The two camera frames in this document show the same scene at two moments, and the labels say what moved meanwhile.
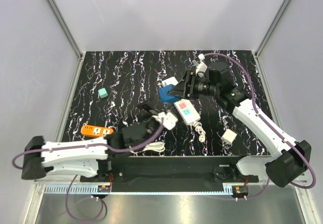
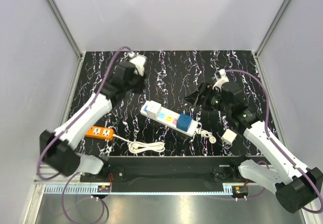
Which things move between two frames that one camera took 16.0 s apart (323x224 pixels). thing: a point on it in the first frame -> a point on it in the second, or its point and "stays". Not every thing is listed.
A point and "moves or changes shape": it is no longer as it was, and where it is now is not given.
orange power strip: [95, 131] stays
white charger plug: [228, 136] stays
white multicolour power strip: [187, 111] -> [169, 118]
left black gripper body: [151, 124] -> [136, 84]
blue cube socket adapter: [165, 98] -> [183, 121]
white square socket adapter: [169, 120] -> [153, 109]
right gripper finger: [179, 90] -> [192, 98]
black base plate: [168, 174] stays
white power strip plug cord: [200, 131] moves or changes shape
